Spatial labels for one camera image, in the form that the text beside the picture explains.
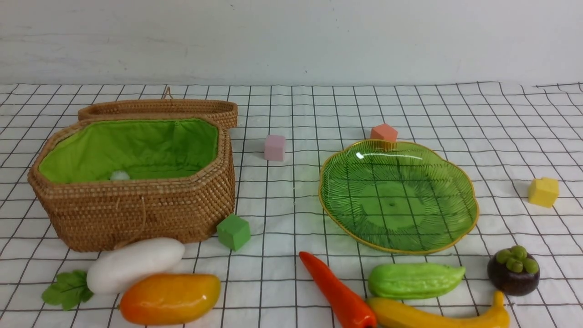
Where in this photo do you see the orange carrot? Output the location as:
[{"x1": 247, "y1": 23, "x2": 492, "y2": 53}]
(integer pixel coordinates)
[{"x1": 298, "y1": 251, "x2": 378, "y2": 328}]

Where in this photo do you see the yellow banana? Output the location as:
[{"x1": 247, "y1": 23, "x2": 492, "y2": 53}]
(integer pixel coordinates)
[{"x1": 366, "y1": 291, "x2": 511, "y2": 328}]

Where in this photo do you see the orange yellow mango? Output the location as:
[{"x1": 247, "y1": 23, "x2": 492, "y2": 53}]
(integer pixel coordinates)
[{"x1": 118, "y1": 273, "x2": 221, "y2": 326}]

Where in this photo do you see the white radish with green leaves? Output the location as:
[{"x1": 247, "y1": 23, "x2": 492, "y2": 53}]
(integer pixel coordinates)
[{"x1": 41, "y1": 237, "x2": 185, "y2": 311}]

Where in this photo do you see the dark purple mangosteen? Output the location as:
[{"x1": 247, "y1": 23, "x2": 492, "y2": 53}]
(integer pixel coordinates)
[{"x1": 487, "y1": 245, "x2": 541, "y2": 297}]

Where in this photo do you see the pink foam cube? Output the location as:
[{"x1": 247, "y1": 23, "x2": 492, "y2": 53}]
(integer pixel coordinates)
[{"x1": 264, "y1": 134, "x2": 286, "y2": 162}]

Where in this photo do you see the woven rattan basket lid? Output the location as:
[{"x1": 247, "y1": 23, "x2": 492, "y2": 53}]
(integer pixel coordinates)
[{"x1": 77, "y1": 87, "x2": 239, "y2": 128}]

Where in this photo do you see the green foam cube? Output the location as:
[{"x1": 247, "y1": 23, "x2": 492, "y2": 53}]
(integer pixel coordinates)
[{"x1": 217, "y1": 214, "x2": 251, "y2": 251}]

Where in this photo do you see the orange foam cube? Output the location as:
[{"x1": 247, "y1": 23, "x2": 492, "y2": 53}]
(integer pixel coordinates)
[{"x1": 369, "y1": 124, "x2": 398, "y2": 143}]

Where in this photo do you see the green glass leaf plate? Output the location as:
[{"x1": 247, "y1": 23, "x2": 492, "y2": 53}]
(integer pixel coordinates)
[{"x1": 318, "y1": 139, "x2": 480, "y2": 255}]

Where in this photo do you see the white black grid tablecloth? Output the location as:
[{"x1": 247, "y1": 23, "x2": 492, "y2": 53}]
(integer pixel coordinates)
[{"x1": 0, "y1": 82, "x2": 583, "y2": 328}]

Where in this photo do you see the green bitter gourd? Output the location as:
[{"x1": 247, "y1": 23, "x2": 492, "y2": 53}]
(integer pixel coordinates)
[{"x1": 367, "y1": 263, "x2": 466, "y2": 300}]

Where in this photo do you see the woven rattan basket green lining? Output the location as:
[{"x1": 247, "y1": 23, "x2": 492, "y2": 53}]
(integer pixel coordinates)
[{"x1": 28, "y1": 113, "x2": 236, "y2": 252}]

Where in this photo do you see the yellow foam cube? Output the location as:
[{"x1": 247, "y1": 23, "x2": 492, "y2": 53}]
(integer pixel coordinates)
[{"x1": 527, "y1": 177, "x2": 559, "y2": 208}]

